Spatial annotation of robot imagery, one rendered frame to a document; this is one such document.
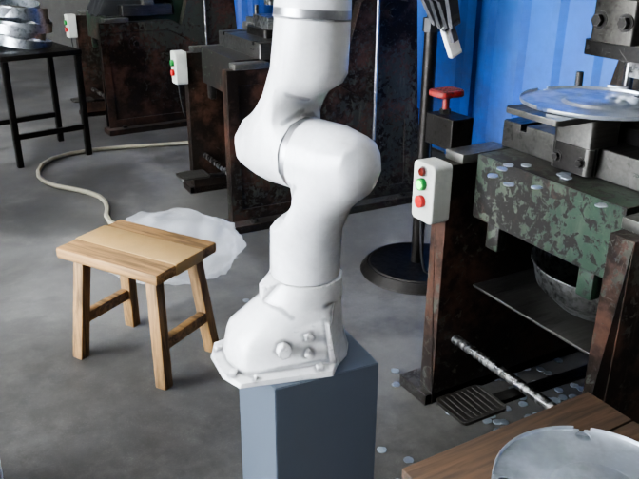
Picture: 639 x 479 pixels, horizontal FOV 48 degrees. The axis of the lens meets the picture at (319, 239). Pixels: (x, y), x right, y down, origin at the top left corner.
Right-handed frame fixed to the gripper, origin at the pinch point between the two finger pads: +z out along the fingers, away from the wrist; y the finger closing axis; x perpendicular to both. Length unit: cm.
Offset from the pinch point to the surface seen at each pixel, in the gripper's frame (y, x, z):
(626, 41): 36.5, 12.4, 1.5
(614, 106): 38.6, 5.0, 10.8
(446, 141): 5.1, -11.9, 17.7
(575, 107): 34.3, -0.2, 8.9
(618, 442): 74, -39, 36
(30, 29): -253, -60, -1
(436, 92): 1.0, -8.0, 8.3
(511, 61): -119, 104, 85
